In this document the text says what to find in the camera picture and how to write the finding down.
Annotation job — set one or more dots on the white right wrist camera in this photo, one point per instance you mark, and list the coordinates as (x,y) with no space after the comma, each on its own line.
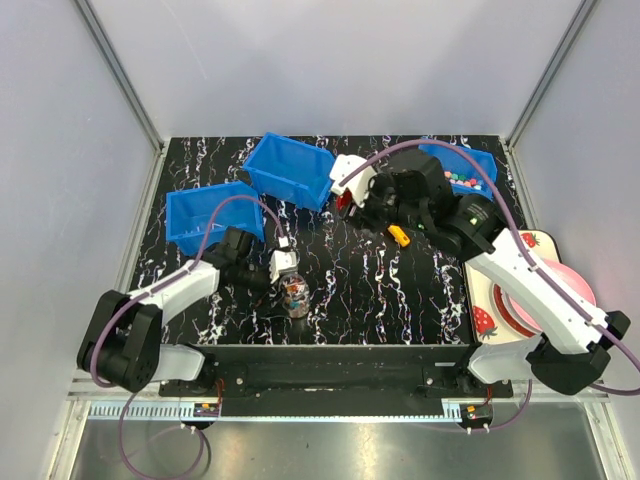
(350,174)

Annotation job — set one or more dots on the aluminium corner post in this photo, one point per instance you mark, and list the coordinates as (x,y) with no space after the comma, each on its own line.
(566,43)
(108,53)

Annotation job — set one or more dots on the aluminium corner post left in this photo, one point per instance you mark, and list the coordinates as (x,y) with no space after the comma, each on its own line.
(108,53)

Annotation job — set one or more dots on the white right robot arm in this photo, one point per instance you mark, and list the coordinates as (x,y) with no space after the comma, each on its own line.
(571,351)

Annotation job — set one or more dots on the red jar lid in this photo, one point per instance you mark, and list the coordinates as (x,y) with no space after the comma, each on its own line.
(345,203)

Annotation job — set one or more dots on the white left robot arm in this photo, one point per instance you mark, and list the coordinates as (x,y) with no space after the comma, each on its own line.
(123,345)

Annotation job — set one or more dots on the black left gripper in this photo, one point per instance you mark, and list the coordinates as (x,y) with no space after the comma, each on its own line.
(265,291)

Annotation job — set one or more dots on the strawberry print tray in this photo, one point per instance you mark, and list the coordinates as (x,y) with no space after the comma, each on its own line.
(487,325)

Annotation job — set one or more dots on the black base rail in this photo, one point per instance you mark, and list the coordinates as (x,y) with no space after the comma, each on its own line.
(296,383)

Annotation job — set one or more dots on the blue bin with star candies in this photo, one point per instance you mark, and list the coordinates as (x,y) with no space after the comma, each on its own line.
(291,171)

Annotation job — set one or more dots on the red plate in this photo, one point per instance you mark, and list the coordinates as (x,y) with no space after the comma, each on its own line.
(507,316)

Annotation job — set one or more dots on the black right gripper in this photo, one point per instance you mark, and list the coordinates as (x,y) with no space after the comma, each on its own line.
(363,215)

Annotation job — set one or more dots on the yellow plastic scoop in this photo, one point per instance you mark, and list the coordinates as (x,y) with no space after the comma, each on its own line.
(399,235)

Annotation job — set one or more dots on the blue bin with flower candies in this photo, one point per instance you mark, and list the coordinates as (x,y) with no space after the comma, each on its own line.
(464,177)

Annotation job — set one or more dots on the blue bin with lollipops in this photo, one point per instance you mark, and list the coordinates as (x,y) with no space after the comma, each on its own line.
(188,213)

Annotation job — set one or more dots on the aluminium corner post right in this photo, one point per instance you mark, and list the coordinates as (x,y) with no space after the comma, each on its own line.
(566,43)

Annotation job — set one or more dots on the clear plastic jar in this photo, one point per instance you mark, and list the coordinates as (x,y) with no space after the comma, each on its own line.
(295,295)

